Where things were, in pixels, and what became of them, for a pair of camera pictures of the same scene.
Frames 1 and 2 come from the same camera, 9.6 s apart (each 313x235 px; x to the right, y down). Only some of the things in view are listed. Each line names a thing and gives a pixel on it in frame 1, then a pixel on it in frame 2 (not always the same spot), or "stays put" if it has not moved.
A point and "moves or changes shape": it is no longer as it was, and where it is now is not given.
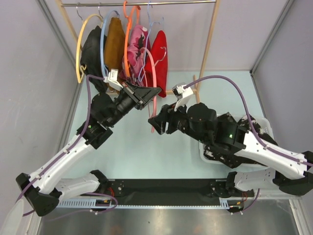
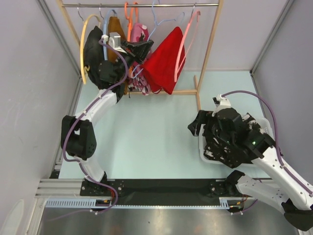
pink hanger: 153,61 -> 178,70
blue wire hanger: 151,22 -> 156,24
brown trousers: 114,46 stays put
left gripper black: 140,96 -> 137,51
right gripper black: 167,115 -> 204,117
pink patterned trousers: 133,68 stays put
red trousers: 156,69 moves or changes shape
